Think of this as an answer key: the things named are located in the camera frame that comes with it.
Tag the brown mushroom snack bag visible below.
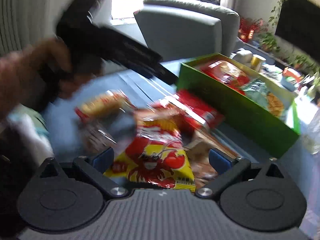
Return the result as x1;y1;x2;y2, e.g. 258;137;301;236
184;130;240;189

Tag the yellow red crayfish bag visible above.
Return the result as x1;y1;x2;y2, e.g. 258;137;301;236
104;118;196;192

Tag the yellow rice cracker pack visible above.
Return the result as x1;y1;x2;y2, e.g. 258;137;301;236
74;90;136;122

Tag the red snack bag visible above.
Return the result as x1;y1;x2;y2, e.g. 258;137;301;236
152;89;224;134

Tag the green snack bag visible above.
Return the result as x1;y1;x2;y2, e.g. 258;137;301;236
242;79;285;118

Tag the red round-cracker bag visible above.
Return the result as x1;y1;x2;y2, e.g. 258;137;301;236
200;60;250;95

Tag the left hand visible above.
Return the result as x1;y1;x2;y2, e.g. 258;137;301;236
1;37;103;120

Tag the green cardboard box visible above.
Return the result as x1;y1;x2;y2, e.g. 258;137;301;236
176;54;300;158

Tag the grey armchair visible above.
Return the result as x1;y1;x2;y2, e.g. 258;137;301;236
134;0;240;61

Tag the light blue tray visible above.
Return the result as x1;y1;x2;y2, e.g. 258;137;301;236
280;76;299;92

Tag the yellow tin can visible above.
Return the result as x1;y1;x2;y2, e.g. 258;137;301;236
251;54;266;72

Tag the red flower decoration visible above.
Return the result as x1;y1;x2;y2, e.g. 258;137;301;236
238;17;268;42

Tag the wall television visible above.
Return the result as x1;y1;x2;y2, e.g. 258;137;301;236
275;0;319;62

